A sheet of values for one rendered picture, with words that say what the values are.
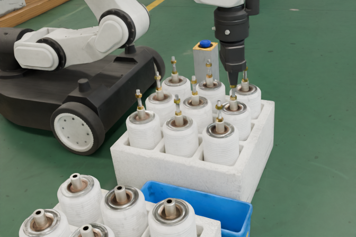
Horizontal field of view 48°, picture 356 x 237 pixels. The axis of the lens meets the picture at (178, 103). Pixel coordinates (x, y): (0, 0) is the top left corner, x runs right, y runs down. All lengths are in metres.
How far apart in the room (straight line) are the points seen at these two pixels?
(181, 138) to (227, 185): 0.17
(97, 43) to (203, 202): 0.69
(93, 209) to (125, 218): 0.11
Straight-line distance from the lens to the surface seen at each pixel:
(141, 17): 1.44
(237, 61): 1.04
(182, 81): 1.32
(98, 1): 1.44
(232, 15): 1.00
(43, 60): 1.64
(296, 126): 1.54
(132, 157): 1.15
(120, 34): 1.38
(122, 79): 1.55
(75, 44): 1.57
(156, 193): 1.14
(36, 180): 1.44
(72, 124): 1.44
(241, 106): 1.16
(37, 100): 1.57
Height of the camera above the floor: 0.84
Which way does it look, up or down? 29 degrees down
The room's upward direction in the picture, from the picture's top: 6 degrees counter-clockwise
